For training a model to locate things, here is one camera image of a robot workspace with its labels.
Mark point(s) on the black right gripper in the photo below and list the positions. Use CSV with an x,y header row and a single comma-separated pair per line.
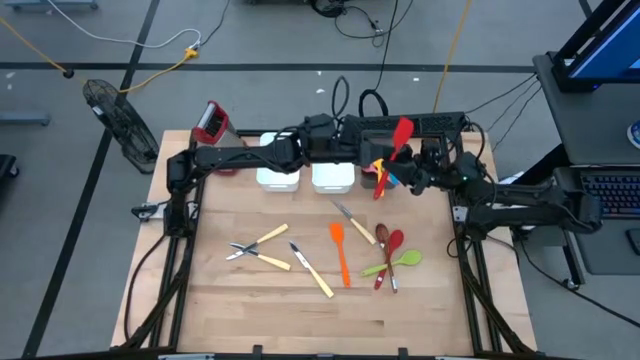
x,y
440,167

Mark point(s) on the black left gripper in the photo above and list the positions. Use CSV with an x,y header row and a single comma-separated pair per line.
x,y
372,147

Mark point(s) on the blue silicone spatula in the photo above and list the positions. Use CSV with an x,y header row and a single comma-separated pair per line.
x,y
393,179

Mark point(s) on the red silicone spatula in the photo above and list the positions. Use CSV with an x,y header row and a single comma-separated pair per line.
x,y
402,132

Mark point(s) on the brown wooden spoon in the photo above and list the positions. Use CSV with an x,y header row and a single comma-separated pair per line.
x,y
382,232

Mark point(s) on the red silicone spoon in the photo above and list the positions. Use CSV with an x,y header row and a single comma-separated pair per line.
x,y
395,241

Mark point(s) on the orange silicone spatula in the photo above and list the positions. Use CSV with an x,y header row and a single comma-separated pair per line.
x,y
337,232

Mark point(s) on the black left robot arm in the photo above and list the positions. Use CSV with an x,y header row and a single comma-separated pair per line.
x,y
240,156

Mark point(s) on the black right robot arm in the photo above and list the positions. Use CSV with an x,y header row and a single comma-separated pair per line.
x,y
525,207

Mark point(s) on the grey translucent plastic bin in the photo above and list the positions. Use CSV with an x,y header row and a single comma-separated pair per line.
x,y
367,182

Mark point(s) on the white plastic bin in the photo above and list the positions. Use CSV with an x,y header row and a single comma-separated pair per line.
x,y
277,182
332,180

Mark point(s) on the black perforated box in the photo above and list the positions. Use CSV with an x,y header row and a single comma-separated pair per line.
x,y
440,121

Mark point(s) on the grey computer cart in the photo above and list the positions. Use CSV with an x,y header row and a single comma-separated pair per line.
x,y
590,125

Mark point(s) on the black backlit keyboard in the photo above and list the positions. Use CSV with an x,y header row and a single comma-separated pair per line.
x,y
615,195

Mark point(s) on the white blue round disc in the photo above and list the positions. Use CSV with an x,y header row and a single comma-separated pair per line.
x,y
635,135

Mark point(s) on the black computer mouse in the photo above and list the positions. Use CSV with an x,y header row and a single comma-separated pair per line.
x,y
634,241

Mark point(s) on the black computer monitor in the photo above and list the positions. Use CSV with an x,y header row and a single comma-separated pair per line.
x,y
610,50

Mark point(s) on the black floor fan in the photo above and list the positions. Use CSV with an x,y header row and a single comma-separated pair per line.
x,y
125,130

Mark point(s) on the black round floor weight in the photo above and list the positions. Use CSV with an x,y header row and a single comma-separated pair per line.
x,y
68,74

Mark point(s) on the grey metal floor base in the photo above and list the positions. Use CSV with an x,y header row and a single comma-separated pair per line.
x,y
50,5
25,119

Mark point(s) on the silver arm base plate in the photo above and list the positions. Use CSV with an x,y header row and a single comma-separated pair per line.
x,y
460,214
146,212

